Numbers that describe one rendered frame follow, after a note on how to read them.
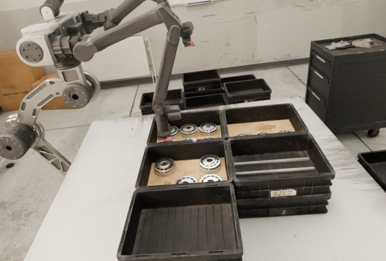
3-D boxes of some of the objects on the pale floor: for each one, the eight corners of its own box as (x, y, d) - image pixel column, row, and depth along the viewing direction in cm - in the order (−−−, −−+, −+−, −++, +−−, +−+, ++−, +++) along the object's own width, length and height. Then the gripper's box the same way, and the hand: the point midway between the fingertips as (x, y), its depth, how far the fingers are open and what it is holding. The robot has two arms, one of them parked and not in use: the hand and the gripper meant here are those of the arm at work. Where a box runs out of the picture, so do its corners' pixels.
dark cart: (320, 146, 267) (334, 56, 222) (302, 122, 306) (311, 41, 261) (383, 138, 267) (409, 46, 222) (356, 115, 305) (374, 33, 260)
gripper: (155, 115, 145) (159, 140, 152) (154, 126, 135) (160, 152, 143) (168, 114, 145) (172, 138, 153) (169, 124, 136) (173, 150, 143)
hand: (166, 144), depth 147 cm, fingers open, 6 cm apart
